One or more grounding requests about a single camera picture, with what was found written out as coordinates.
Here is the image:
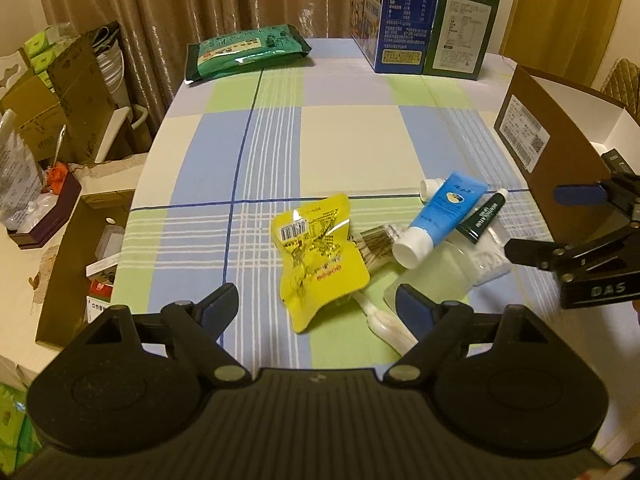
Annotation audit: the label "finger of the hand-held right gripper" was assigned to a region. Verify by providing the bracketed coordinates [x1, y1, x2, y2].
[503, 221, 640, 281]
[553, 149, 640, 223]

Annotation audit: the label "blue tube white cap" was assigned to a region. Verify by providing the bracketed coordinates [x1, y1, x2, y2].
[391, 171, 489, 270]

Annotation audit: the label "brown cardboard box white inside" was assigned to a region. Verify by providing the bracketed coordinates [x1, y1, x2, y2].
[493, 65, 640, 247]

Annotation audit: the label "quilted tan chair back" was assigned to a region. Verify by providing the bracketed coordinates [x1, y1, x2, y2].
[599, 57, 640, 113]

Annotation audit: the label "dark red box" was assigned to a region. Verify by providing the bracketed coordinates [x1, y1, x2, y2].
[7, 170, 82, 251]

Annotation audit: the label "blue milk carton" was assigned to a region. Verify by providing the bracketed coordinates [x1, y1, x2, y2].
[349, 0, 444, 74]

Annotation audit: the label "stack of white bowls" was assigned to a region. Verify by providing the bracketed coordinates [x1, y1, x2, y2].
[94, 40, 126, 108]

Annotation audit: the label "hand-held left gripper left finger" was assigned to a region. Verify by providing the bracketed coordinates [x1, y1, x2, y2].
[87, 282, 252, 391]

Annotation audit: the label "small white bottle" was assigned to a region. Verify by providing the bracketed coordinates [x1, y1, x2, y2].
[418, 176, 447, 205]

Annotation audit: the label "green tissue packs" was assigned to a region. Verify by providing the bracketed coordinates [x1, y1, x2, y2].
[22, 29, 68, 88]

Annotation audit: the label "clear cotton swab bag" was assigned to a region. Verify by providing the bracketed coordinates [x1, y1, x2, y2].
[350, 290, 419, 352]

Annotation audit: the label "white plastic bag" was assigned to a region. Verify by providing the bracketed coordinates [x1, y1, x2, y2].
[0, 109, 47, 228]

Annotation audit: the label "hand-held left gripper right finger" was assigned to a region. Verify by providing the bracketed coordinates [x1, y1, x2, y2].
[382, 283, 549, 386]

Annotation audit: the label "green carton white label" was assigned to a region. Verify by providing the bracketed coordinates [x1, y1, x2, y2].
[422, 0, 503, 81]

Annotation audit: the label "tan cardboard box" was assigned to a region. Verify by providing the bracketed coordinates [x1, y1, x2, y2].
[0, 74, 68, 163]

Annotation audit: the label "yellow curtain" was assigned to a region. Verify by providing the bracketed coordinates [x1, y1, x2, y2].
[499, 0, 634, 87]

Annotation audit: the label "open cardboard box of packets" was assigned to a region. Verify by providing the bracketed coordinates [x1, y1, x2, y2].
[34, 189, 137, 352]

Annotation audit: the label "dark brown cardboard box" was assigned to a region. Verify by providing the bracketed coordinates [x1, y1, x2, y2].
[47, 22, 132, 163]

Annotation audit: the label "green foil packet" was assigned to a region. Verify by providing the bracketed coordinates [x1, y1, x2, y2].
[184, 24, 313, 84]

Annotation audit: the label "clear pack of toothpicks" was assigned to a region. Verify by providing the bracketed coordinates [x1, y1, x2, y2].
[349, 225, 409, 274]

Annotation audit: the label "clear plastic floss box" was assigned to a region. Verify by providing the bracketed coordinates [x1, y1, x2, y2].
[383, 232, 514, 314]

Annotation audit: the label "small dark green tube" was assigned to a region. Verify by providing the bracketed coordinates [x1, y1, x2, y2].
[455, 188, 510, 245]

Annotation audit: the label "checked tablecloth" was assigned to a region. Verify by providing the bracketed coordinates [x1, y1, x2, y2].
[107, 37, 557, 372]

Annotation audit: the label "yellow snack packet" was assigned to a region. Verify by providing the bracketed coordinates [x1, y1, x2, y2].
[270, 192, 371, 335]

